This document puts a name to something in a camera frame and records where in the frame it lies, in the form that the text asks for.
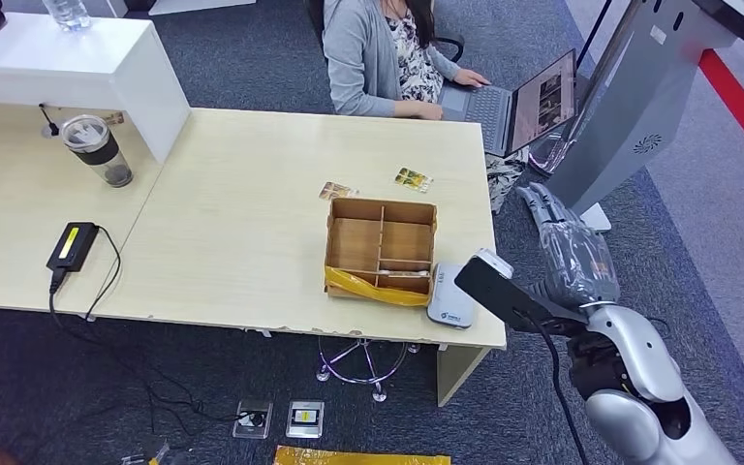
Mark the white raised shelf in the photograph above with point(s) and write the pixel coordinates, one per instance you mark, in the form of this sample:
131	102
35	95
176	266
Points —
57	64

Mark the white furniture base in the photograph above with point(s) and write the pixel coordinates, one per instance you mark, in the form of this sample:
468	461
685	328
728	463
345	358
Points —
202	5

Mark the floor socket with yellow label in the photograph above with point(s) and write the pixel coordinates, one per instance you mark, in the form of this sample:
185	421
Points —
305	419

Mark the chrome stool base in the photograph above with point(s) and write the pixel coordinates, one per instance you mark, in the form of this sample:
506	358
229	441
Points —
362	366

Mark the yellow plastic tape strip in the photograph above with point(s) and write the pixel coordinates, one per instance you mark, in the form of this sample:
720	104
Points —
372	290

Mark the person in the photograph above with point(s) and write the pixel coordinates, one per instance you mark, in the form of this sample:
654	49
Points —
362	58

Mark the grey open laptop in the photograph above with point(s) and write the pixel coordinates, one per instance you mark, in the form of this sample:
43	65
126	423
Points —
500	109

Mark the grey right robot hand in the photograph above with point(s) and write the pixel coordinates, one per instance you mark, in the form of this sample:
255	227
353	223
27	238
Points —
571	257

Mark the clear tumbler with lid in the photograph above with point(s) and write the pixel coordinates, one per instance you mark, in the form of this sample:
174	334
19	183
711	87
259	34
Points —
96	151

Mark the white card reader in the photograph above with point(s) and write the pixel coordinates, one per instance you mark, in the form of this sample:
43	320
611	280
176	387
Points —
449	305

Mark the yellow plastic bag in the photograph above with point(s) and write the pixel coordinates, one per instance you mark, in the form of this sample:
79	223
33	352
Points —
359	457

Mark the clear water bottle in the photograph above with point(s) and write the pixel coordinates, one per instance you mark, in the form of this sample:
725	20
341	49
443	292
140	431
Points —
68	13

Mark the wooden divided box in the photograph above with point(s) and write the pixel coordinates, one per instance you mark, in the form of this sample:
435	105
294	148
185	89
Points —
356	244

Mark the floor socket with plug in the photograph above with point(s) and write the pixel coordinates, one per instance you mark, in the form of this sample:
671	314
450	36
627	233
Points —
253	418

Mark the grey kiosk stand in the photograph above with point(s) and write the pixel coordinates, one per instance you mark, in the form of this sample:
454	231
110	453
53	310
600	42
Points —
629	102

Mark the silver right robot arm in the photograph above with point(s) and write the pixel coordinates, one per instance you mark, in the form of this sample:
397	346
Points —
641	385

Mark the person's left hand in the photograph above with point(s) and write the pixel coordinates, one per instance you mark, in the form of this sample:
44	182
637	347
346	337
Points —
473	78

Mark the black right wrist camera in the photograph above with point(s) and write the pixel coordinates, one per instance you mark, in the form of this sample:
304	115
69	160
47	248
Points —
500	292

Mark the small black desk plug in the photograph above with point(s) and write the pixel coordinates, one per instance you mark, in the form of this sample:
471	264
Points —
51	125

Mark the brown picture card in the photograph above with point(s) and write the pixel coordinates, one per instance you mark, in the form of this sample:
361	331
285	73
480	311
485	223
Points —
337	190

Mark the black power adapter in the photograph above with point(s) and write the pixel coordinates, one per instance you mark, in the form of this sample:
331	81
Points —
73	247

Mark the person's right hand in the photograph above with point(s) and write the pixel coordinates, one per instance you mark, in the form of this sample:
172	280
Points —
426	111

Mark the chrome chair base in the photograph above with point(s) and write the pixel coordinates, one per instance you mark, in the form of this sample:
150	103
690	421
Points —
546	157

